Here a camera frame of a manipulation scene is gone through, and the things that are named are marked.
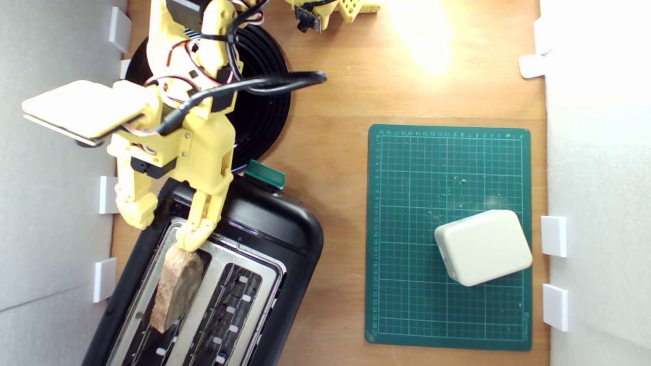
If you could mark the yellow gripper camera mount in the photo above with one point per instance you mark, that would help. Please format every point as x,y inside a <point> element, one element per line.
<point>86,107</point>

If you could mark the white wall clip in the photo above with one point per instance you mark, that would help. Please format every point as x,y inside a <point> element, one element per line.
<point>125,68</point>
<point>105,279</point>
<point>554,236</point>
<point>120,29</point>
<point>533,66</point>
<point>107,194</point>
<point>555,307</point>

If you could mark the brown bread slice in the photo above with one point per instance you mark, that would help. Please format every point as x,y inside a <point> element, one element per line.
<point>175,290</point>

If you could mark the green cutting mat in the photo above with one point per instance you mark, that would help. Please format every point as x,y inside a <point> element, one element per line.
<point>407,305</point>

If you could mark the green toaster lever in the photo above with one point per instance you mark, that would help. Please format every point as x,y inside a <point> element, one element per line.
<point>264,174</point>

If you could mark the black plate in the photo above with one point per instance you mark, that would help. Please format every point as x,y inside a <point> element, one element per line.
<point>264,107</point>

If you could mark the yellow perforated bracket with camera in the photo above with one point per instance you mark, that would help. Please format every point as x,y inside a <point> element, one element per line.
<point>356,7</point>

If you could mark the white block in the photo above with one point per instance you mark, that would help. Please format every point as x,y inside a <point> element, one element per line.
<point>483,249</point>

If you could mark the black two-slot toaster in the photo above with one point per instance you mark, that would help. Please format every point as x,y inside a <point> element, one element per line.
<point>285,239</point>

